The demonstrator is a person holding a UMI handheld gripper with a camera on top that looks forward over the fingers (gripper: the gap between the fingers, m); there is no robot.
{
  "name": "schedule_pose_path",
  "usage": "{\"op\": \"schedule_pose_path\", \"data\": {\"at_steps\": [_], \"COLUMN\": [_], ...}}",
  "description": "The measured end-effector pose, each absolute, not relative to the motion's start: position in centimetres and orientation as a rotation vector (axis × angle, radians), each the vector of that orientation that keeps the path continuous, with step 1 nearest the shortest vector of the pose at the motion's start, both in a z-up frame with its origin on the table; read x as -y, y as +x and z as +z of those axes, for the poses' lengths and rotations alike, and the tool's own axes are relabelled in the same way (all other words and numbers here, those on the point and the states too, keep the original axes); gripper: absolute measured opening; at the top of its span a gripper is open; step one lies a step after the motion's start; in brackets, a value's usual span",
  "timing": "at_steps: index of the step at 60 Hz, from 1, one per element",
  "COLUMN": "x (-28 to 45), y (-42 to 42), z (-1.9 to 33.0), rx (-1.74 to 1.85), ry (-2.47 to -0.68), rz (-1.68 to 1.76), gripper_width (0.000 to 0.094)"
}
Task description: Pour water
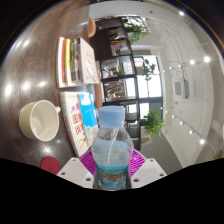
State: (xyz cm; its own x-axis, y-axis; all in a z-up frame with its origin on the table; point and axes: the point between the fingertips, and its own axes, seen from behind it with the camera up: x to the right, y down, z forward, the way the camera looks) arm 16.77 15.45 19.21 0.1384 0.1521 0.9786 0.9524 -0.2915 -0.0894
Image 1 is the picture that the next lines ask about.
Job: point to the stack of books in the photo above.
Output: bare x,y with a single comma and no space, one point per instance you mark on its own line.
78,63

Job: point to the small potted plant white pot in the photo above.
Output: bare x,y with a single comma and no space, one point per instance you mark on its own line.
148,69

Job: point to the flat round red coaster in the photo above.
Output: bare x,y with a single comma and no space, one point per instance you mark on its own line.
50,165

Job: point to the large potted plant dark pot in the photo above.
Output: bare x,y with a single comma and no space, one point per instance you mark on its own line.
154,122

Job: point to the large book blue cover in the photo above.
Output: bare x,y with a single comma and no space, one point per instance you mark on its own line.
78,121

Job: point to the dark open shelf unit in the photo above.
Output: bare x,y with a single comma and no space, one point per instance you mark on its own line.
115,70

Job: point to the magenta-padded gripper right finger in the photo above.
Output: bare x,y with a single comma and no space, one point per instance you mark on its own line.
150,171

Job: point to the bushy potted plant by window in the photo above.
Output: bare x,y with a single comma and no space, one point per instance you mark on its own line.
136,30

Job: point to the clear water bottle blue cap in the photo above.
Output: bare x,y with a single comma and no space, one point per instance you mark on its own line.
111,156

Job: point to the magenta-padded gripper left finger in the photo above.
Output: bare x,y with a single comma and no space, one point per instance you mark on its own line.
74,171

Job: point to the ceiling lights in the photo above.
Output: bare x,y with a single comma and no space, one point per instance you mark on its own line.
206,59

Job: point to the ceiling air conditioner unit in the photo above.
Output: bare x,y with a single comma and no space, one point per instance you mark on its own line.
180,88

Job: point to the orange chairs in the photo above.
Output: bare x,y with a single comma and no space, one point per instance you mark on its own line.
92,27

